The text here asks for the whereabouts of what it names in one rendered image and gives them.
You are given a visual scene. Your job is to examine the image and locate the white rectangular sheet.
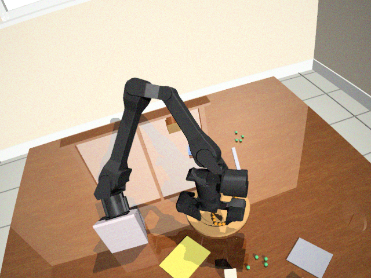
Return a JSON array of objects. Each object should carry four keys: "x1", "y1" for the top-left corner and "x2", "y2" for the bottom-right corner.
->
[{"x1": 286, "y1": 238, "x2": 333, "y2": 278}]

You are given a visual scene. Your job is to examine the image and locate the tan round board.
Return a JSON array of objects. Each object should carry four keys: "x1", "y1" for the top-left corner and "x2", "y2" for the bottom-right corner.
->
[{"x1": 187, "y1": 193, "x2": 250, "y2": 237}]

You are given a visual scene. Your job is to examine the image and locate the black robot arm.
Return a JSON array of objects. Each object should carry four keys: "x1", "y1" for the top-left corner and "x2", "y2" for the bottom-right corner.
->
[{"x1": 94, "y1": 78, "x2": 249, "y2": 220}]

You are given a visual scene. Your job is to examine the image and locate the pale yellow rectangular card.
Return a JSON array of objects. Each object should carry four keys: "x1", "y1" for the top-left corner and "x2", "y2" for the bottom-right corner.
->
[{"x1": 159, "y1": 236, "x2": 210, "y2": 278}]

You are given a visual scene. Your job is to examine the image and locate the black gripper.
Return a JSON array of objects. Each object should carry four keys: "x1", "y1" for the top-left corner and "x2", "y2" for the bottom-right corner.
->
[{"x1": 176, "y1": 190, "x2": 246, "y2": 225}]

